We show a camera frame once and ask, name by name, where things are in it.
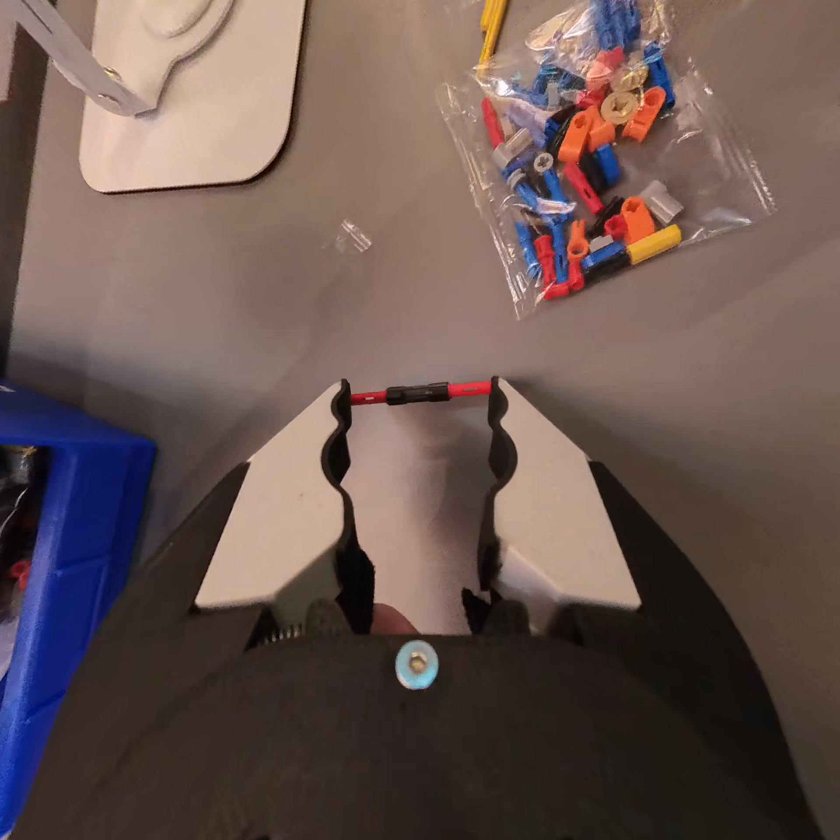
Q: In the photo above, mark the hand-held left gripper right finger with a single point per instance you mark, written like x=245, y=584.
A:
x=558, y=525

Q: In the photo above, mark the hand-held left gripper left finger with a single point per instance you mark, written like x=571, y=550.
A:
x=282, y=525

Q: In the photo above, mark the red lego axle black connector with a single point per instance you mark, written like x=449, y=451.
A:
x=410, y=395

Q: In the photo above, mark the clear bags of lego parts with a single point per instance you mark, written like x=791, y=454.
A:
x=19, y=525

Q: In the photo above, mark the small bag of colourful lego pins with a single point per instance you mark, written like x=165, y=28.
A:
x=577, y=164

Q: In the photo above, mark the long yellow lego axle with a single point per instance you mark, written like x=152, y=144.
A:
x=491, y=33

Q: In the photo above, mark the blue storage bin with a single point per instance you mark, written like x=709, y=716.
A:
x=85, y=525

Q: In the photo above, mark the clear plastic scrap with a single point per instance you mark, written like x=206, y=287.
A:
x=348, y=236

